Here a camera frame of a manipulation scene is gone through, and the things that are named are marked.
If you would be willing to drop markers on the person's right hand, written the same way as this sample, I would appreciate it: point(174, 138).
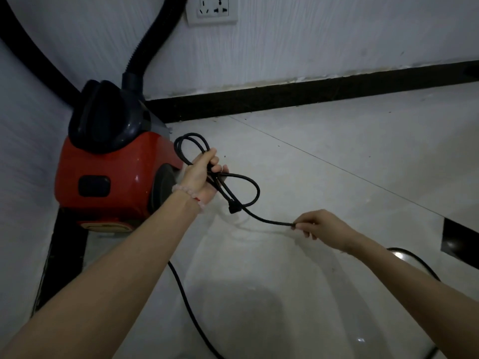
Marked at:
point(329, 228)

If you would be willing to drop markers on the person's left hand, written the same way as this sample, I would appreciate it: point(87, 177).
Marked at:
point(197, 179)

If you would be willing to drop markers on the person's left fingers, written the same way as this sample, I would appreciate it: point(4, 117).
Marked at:
point(214, 162)

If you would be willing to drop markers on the person's right fingers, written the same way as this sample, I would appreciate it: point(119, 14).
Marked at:
point(305, 226)

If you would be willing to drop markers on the person's left forearm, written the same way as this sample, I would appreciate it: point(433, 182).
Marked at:
point(101, 284)

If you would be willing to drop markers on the person's right forearm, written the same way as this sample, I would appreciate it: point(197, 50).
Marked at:
point(419, 295)

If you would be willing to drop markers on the red canister vacuum cleaner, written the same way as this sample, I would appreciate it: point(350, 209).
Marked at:
point(112, 160)

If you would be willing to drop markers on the black baseboard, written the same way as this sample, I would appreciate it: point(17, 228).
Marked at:
point(307, 91)

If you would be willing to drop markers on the white wall socket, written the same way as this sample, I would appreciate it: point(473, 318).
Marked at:
point(212, 9)

